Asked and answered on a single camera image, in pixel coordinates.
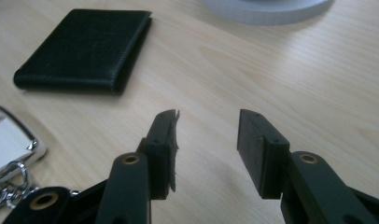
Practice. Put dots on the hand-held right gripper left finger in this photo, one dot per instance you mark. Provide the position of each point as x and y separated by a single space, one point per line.
159 155

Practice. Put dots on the white round base tray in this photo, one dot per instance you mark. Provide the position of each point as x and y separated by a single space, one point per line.
265 11

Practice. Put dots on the white and silver car key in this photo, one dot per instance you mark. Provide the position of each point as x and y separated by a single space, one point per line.
10 143

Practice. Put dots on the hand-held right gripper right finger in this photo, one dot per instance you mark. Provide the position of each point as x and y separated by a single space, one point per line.
259 155

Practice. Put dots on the black leather wallet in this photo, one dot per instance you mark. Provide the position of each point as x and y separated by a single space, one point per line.
85 49

